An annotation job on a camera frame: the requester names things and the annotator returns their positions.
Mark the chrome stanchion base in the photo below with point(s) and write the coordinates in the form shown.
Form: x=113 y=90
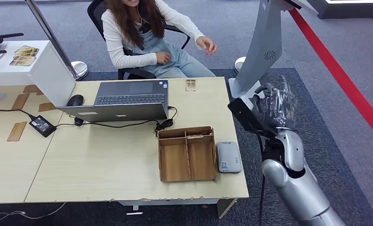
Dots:
x=239 y=64

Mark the wooden divided tray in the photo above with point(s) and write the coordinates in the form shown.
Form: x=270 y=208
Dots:
x=174 y=162

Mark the black power adapter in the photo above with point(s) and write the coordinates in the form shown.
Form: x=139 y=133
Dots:
x=42 y=126

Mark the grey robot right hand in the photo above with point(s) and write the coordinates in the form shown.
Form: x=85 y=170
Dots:
x=278 y=106

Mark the grey kiosk stand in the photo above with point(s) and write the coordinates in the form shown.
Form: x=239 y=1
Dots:
x=261 y=46

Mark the white counter box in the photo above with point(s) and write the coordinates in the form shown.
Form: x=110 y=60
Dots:
x=49 y=75

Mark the black computer mouse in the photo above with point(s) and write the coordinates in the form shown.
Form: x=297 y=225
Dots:
x=75 y=100

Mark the person's left hand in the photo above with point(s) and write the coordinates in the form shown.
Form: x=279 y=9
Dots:
x=206 y=45

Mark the person's right hand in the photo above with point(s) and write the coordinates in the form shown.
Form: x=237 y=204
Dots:
x=163 y=58

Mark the black office chair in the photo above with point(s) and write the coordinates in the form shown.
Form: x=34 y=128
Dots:
x=96 y=12

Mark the person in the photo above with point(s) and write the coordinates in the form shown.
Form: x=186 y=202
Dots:
x=121 y=37

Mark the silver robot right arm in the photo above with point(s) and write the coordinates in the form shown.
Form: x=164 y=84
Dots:
x=298 y=187

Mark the grey laptop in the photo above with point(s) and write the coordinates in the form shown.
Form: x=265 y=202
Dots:
x=127 y=112

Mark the small white strip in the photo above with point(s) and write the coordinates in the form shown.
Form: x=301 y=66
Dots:
x=134 y=213

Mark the chrome stanchion pole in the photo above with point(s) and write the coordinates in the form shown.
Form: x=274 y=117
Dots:
x=49 y=34

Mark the grey desk underframe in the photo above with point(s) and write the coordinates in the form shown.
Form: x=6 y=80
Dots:
x=225 y=207

